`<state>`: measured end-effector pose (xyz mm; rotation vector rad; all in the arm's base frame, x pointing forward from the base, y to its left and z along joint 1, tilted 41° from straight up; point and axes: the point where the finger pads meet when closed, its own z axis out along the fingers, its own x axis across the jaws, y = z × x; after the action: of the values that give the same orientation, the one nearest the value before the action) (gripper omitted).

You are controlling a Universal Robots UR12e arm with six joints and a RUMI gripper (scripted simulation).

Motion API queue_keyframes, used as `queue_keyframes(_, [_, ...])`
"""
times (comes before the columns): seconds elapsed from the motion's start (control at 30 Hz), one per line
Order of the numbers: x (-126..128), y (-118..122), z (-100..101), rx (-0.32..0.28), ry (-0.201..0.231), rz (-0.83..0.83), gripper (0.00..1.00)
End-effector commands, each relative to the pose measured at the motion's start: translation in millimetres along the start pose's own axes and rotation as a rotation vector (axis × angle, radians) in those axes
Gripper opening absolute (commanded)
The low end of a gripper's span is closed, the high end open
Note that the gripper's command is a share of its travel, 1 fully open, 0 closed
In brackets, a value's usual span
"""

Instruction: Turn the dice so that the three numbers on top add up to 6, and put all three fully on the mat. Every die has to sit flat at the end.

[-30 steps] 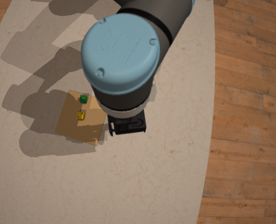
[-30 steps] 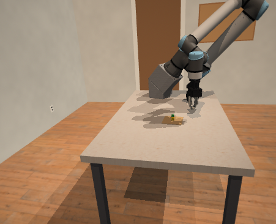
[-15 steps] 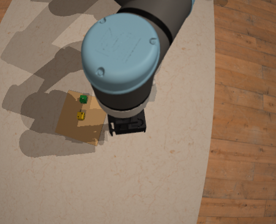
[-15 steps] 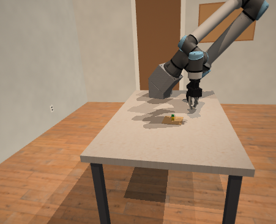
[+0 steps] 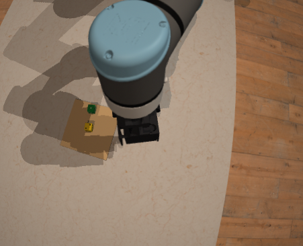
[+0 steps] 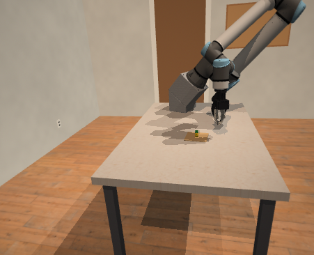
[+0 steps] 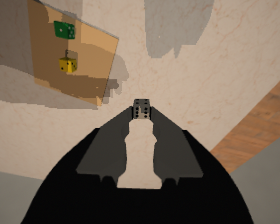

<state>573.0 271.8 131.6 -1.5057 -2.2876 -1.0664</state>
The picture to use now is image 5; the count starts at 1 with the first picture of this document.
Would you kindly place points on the yellow die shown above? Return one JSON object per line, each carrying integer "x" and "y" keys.
{"x": 88, "y": 127}

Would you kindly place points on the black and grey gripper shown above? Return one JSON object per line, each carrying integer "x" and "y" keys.
{"x": 148, "y": 132}

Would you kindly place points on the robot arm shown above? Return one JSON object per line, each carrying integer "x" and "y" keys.
{"x": 130, "y": 43}

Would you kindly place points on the orange flat mat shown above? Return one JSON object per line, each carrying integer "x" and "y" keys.
{"x": 96, "y": 143}

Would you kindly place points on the green die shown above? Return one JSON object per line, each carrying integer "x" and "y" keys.
{"x": 91, "y": 109}

